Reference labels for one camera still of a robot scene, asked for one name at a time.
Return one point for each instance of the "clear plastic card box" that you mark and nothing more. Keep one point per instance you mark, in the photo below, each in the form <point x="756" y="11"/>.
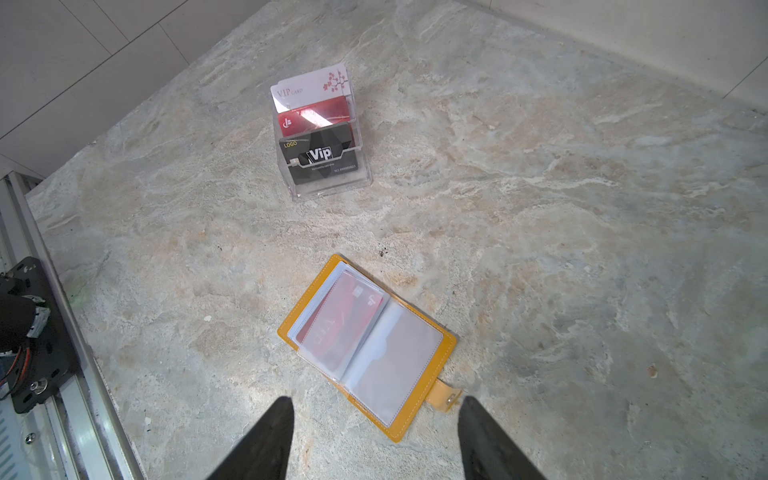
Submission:
<point x="360" y="178"/>

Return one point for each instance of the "pink VIP card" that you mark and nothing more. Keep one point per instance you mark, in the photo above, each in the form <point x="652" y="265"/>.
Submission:
<point x="310" y="88"/>

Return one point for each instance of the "red white card in box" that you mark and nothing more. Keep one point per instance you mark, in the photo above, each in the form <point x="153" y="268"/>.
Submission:
<point x="314" y="116"/>

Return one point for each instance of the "red VIP card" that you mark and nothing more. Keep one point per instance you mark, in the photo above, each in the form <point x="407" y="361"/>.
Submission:
<point x="340" y="322"/>

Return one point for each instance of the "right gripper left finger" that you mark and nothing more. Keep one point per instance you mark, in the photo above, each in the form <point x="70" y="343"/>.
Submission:
<point x="264" y="451"/>

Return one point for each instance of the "black VIP card in box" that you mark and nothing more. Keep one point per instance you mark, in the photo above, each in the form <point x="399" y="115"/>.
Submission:
<point x="320" y="154"/>

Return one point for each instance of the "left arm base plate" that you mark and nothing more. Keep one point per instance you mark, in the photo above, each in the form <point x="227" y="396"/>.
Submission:
<point x="37" y="353"/>

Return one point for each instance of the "aluminium mounting rail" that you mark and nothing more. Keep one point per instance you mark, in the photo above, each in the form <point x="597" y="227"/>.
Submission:
<point x="57" y="418"/>

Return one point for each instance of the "yellow leather card holder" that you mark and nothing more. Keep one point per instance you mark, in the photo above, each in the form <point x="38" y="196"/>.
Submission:
<point x="396" y="367"/>

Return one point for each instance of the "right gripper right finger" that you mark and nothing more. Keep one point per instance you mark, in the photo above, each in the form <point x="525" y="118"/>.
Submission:
<point x="487" y="451"/>

